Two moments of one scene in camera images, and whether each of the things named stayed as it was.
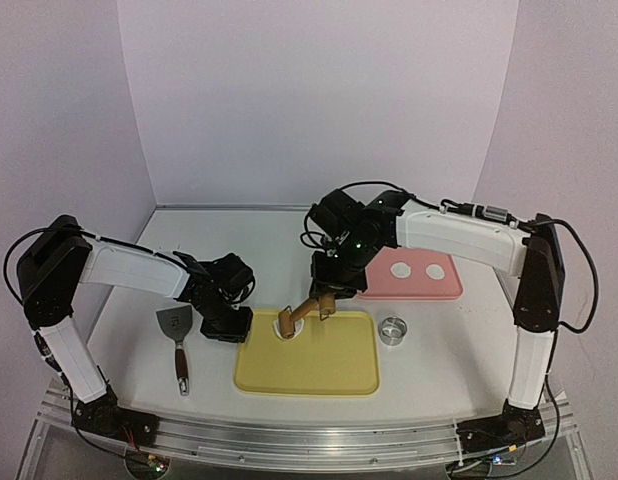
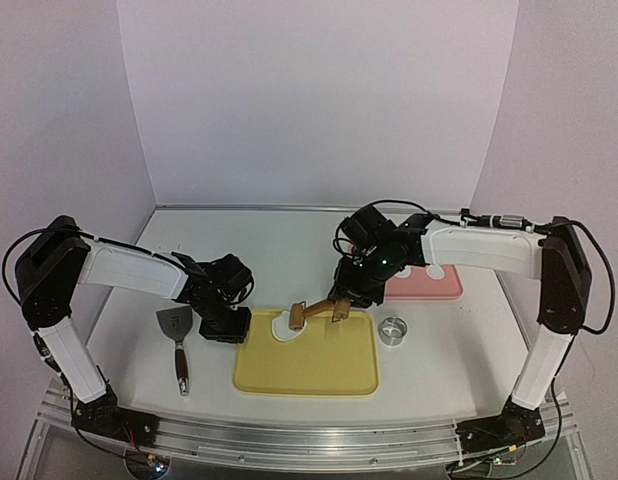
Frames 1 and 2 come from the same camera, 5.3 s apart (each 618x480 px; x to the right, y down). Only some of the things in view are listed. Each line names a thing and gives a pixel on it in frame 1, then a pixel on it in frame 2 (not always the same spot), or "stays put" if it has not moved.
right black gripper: x=336 y=286 -> x=350 y=293
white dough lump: x=298 y=327 stays put
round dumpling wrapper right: x=434 y=271 stays put
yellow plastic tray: x=334 y=357 stays put
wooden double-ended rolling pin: x=325 y=303 -> x=341 y=308
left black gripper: x=226 y=328 stays put
